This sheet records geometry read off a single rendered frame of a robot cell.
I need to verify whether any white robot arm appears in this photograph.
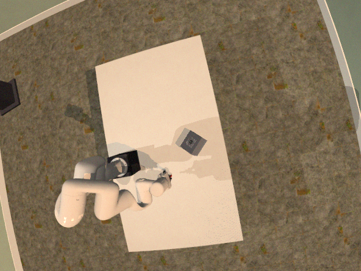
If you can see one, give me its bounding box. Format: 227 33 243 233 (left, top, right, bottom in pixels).
55 156 169 228

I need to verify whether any dark grey sloped panel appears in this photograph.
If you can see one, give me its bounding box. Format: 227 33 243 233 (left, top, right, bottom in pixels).
181 130 207 156

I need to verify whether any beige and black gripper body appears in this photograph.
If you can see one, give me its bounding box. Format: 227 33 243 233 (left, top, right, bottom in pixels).
161 172 172 190

